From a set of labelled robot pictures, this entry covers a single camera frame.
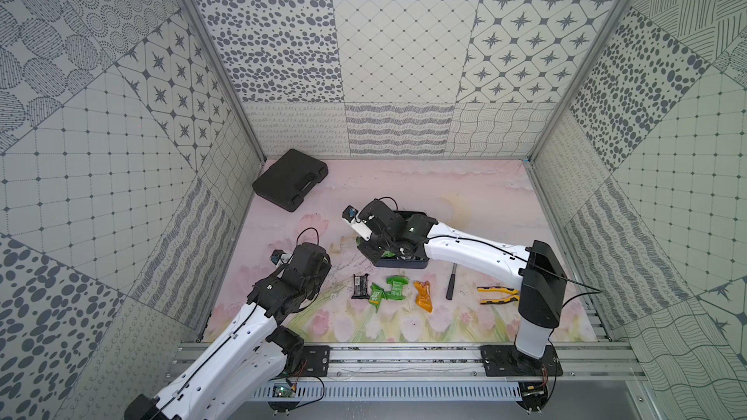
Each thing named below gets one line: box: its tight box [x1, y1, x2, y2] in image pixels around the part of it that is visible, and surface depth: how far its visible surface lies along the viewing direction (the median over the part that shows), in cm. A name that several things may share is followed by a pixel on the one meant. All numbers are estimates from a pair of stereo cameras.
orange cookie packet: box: [413, 280, 433, 314], surface depth 85 cm
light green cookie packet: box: [368, 281, 394, 314], surface depth 85 cm
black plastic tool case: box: [251, 147, 330, 212], surface depth 110 cm
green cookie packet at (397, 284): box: [384, 275, 410, 301], surface depth 88 cm
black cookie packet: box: [351, 273, 370, 300], surface depth 87 cm
